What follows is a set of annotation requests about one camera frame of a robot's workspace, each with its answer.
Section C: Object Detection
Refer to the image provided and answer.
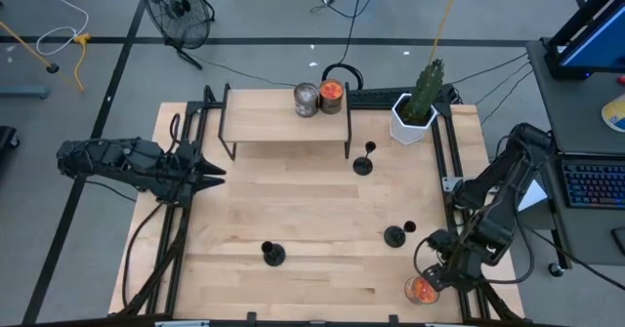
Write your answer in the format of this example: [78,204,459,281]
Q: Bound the black floor fan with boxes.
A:
[141,0,216,70]

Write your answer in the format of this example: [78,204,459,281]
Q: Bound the white paper sheet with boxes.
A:
[517,178,549,214]

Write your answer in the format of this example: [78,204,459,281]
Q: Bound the yellow pole black end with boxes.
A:
[0,20,85,93]

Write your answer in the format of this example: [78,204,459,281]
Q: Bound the green cactus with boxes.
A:
[406,58,445,122]

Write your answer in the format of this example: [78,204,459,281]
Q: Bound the wooden shelf black legs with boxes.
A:
[217,82,354,161]

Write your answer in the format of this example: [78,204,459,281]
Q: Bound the white plant pot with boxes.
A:
[389,92,438,146]

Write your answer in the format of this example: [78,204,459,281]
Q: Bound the white floor cable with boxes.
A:
[36,0,91,58]

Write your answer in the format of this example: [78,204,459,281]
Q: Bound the thin black fan cable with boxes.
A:
[185,53,299,88]

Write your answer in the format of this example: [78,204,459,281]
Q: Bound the black floor object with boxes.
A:
[0,125,21,162]

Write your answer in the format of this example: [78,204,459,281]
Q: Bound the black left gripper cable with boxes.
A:
[168,113,183,155]

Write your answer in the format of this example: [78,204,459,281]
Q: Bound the grey metal foot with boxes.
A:
[0,85,51,100]

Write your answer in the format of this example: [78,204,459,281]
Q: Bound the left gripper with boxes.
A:
[155,141,228,206]

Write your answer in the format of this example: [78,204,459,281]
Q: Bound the backlit keyboard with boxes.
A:
[561,162,625,210]

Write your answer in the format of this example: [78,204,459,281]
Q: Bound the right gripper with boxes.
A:
[421,253,484,294]

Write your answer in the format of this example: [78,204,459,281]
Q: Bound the black candlestick holder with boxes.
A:
[383,220,418,249]
[352,141,378,177]
[261,240,287,268]

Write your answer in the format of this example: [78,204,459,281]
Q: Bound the tin can orange top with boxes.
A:
[403,275,440,306]
[318,78,346,115]

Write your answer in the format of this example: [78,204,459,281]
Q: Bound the long black floor cable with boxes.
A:
[515,214,625,292]

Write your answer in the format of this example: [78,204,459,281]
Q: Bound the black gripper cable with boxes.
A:
[168,113,183,155]
[413,237,443,289]

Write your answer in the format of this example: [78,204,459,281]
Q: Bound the black computer monitor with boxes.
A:
[543,0,625,81]

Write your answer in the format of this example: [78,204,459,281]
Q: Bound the tin can silver top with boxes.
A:
[293,82,321,118]

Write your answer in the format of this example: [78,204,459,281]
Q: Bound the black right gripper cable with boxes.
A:
[413,237,443,289]

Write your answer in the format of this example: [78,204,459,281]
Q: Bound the yellow cable with plug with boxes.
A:
[72,32,93,93]

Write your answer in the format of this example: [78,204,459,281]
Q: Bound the black aluminium table frame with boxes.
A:
[107,83,526,327]

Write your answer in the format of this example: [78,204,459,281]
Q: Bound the hanging black cable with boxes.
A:
[320,0,367,93]

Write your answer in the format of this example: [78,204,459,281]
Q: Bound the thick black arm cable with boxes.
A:
[120,200,167,308]

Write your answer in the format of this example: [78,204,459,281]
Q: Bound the hanging yellow cable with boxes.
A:
[428,0,463,64]

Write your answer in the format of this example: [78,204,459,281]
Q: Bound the yellow white round disc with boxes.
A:
[601,92,625,133]

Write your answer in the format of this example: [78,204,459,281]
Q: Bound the dark grey desk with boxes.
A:
[525,38,625,267]

